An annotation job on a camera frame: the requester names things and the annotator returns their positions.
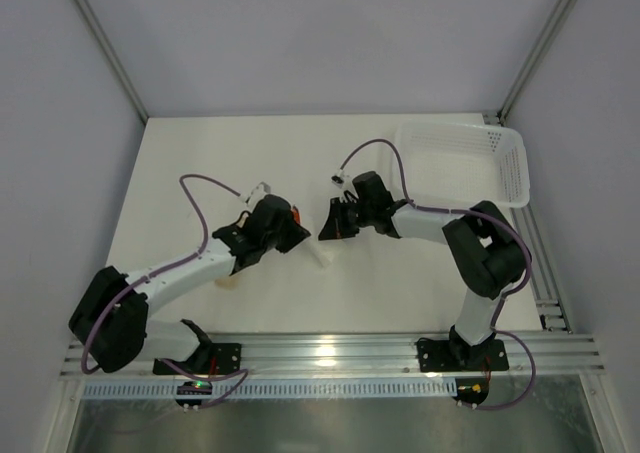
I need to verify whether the white paper napkin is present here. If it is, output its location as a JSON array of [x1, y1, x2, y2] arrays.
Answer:
[[305, 239, 334, 268]]

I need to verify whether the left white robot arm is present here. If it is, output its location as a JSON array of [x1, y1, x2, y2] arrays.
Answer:
[[68, 194, 311, 378]]

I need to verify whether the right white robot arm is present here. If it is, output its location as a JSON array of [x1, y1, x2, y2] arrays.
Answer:
[[318, 171, 531, 373]]

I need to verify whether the beige utensil case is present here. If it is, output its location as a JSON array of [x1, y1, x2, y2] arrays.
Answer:
[[215, 276, 239, 291]]

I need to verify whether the white plastic basket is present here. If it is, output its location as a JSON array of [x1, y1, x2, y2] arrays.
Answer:
[[391, 121, 530, 209]]

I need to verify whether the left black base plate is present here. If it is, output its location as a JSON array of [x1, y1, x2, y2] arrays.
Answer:
[[152, 343, 242, 377]]

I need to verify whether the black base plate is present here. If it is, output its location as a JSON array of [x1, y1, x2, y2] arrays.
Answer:
[[415, 337, 510, 373], [152, 343, 242, 377]]

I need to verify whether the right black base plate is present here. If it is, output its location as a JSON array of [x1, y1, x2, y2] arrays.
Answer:
[[415, 337, 510, 373]]

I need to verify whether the right side aluminium rail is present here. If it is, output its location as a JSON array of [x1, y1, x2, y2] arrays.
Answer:
[[511, 205, 573, 334]]

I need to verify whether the white slotted cable duct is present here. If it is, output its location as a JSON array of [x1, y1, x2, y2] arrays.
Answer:
[[83, 377, 457, 401]]

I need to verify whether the aluminium mounting rail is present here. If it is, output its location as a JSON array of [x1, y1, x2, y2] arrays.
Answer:
[[59, 330, 606, 378]]

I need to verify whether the right aluminium frame post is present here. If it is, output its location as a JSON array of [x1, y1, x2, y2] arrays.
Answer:
[[497, 0, 578, 125]]

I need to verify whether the aluminium frame post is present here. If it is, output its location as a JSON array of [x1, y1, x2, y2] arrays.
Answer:
[[497, 0, 578, 125], [70, 0, 150, 125]]

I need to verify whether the left aluminium frame post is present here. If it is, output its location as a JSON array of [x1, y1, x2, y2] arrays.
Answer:
[[70, 0, 150, 125]]

